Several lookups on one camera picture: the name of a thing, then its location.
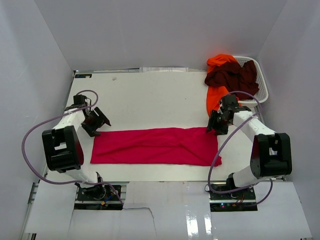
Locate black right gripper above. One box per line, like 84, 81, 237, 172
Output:
205, 110, 231, 136

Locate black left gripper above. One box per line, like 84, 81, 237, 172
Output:
81, 106, 110, 137

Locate magenta t shirt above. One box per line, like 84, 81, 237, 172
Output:
90, 127, 219, 167

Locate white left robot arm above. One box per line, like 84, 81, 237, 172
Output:
42, 93, 111, 200

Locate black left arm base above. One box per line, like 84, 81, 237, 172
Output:
74, 184, 125, 211

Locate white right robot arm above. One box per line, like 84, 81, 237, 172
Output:
206, 92, 292, 200

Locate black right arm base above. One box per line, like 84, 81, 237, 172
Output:
204, 184, 258, 213

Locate orange t shirt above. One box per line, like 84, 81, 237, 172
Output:
206, 54, 237, 116

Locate dark maroon t shirt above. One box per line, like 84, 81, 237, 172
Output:
204, 60, 259, 96

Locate white plastic basket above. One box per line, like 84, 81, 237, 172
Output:
234, 56, 270, 108

